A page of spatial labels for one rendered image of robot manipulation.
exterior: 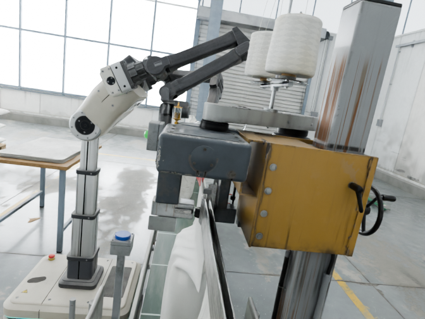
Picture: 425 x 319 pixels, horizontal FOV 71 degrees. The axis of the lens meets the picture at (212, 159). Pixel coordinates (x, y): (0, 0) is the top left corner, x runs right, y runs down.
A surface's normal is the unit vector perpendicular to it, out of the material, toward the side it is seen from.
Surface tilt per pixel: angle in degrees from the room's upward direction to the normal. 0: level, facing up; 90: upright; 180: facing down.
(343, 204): 90
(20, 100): 90
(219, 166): 90
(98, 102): 115
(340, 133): 90
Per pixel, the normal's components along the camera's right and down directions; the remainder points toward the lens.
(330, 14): 0.08, 0.22
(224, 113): 0.48, 0.26
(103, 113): -0.34, 0.55
